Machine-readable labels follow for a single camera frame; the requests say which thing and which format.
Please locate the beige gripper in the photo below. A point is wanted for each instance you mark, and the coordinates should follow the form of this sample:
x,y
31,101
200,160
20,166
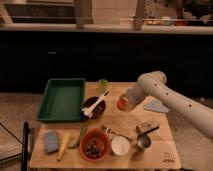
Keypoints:
x,y
132,102

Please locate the red orange apple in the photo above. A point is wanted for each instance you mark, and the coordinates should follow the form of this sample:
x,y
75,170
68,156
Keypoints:
x,y
122,104

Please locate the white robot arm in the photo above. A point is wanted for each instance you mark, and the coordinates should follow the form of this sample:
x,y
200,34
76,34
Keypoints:
x,y
154,84

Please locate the green plastic tray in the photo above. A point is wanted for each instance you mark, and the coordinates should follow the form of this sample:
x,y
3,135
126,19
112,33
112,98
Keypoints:
x,y
62,101

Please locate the grey triangular cloth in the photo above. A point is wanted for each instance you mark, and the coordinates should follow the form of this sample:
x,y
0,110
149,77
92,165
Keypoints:
x,y
156,106

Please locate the small green cup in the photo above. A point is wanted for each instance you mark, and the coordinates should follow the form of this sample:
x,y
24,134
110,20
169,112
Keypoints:
x,y
102,85

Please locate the dark brown bowl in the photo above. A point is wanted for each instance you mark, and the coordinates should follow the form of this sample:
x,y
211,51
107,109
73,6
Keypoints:
x,y
98,110

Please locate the metal fork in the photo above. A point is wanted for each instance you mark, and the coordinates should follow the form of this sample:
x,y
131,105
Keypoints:
x,y
110,131

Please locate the white round cup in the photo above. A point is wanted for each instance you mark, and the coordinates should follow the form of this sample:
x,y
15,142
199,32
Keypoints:
x,y
120,146

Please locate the orange bowl with berries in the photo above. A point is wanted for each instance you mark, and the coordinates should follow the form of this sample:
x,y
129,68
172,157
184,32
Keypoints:
x,y
94,145

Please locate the yellow corn cob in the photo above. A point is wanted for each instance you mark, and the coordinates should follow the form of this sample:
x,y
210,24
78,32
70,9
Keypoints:
x,y
63,146

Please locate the blue grey sponge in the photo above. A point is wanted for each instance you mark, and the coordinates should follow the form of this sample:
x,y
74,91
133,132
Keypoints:
x,y
51,142

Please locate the metal measuring cup black handle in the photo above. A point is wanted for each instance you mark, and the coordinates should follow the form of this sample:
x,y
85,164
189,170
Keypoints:
x,y
143,140

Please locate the black chair frame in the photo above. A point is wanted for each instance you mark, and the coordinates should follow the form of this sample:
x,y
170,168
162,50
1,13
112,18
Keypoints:
x,y
24,142

